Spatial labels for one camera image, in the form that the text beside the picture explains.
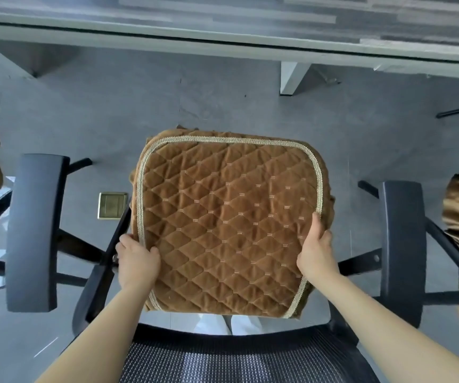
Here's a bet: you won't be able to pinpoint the person's right forearm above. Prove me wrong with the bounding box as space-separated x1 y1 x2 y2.
306 270 459 383

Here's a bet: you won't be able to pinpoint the person's white trousers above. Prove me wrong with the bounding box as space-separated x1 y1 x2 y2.
195 314 263 336

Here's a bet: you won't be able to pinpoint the person's left forearm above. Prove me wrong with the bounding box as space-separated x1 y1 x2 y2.
34 284 153 383

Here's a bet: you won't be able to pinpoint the brown quilted seat cushion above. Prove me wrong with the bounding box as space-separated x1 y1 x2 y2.
129 125 336 320

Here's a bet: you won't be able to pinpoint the black chair armrest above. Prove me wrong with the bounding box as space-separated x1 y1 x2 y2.
379 180 428 330
5 154 71 314

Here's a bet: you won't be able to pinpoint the black chair base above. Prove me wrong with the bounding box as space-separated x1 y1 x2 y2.
56 157 132 288

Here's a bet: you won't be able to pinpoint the person's left hand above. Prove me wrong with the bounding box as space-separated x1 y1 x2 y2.
115 234 162 292

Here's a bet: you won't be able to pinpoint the white desk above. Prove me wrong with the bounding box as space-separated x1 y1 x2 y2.
0 0 459 96

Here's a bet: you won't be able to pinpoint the person's right hand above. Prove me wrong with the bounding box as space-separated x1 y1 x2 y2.
296 211 340 285

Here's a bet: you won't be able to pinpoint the brass floor socket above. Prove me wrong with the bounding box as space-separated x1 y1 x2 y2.
97 191 129 220

